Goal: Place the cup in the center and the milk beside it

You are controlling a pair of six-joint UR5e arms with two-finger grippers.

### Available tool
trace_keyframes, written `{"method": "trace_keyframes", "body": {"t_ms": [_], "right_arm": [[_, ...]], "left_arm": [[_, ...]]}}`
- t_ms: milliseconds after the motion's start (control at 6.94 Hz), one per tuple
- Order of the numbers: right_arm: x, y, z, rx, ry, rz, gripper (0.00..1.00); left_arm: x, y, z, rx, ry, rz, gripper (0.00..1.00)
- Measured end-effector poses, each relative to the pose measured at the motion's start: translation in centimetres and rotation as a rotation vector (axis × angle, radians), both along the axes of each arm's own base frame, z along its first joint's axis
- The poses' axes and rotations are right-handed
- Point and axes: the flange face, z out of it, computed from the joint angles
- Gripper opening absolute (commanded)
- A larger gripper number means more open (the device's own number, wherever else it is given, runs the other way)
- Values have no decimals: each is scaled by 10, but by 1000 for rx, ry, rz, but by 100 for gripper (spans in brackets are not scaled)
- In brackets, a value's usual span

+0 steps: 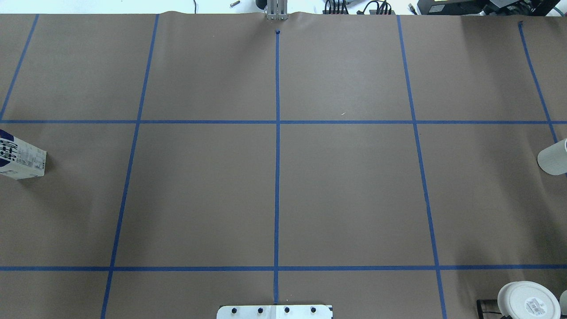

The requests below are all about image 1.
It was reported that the blue white milk carton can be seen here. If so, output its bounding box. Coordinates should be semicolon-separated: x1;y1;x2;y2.
0;130;47;180

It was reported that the white handled mug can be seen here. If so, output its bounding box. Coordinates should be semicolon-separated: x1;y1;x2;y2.
537;139;567;176

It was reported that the white cup on rack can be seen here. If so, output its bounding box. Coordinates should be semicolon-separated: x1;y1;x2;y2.
559;290;567;317
497;281;561;319

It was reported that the brown paper table cover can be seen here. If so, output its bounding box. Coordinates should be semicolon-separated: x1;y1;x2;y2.
0;12;567;319

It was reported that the aluminium frame post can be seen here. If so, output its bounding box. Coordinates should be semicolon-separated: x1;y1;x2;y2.
264;0;289;21

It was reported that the white camera mast base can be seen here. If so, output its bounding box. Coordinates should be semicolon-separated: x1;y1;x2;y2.
216;304;334;319

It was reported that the black wire cup rack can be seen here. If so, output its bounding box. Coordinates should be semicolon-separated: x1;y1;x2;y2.
476;300;504;319

